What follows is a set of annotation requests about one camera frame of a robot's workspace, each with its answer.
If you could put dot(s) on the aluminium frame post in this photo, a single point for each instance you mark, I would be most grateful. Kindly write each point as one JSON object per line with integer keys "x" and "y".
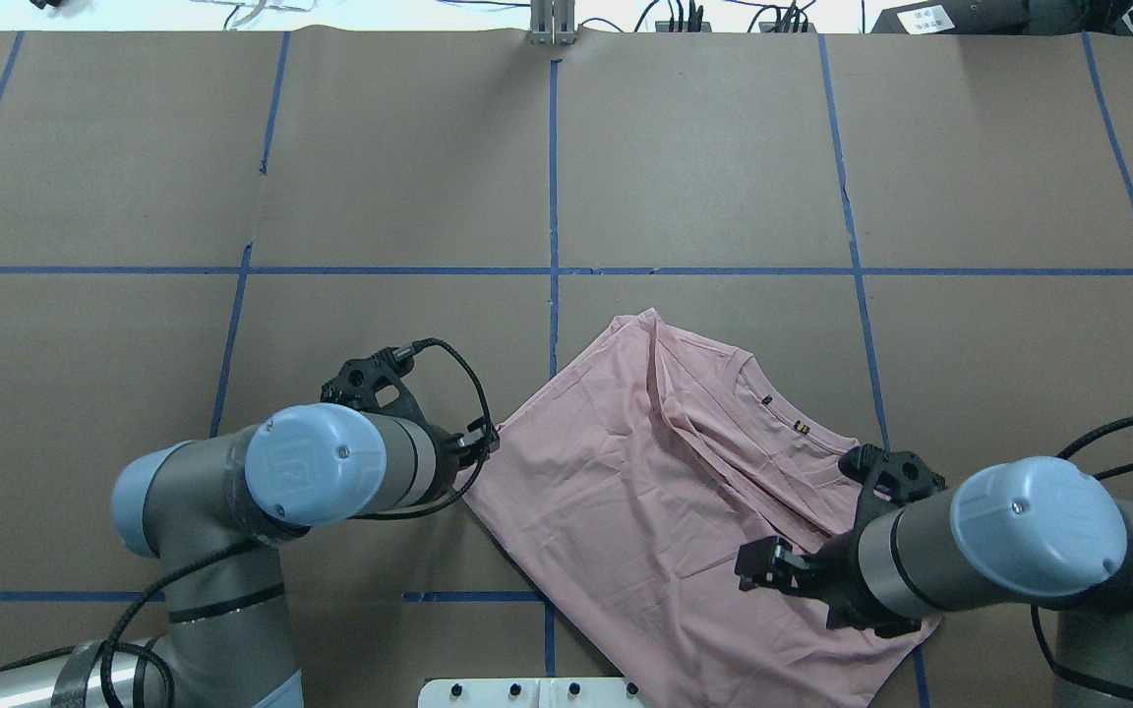
{"x": 552, "y": 22}

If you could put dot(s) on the pink Snoopy t-shirt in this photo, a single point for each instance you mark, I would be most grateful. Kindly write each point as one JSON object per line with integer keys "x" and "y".
{"x": 624, "y": 488}

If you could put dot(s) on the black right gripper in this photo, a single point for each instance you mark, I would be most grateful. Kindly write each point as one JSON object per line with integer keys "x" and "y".
{"x": 839, "y": 574}

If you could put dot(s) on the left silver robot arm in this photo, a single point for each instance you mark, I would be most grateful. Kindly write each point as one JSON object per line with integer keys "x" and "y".
{"x": 214, "y": 630}

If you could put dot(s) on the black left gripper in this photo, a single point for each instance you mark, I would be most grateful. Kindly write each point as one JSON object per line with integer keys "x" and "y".
{"x": 447, "y": 457}

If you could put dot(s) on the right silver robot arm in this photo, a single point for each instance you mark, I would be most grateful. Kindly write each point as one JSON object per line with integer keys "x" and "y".
{"x": 1037, "y": 532}

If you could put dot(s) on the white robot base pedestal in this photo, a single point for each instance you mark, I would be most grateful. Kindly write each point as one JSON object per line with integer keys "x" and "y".
{"x": 532, "y": 692}

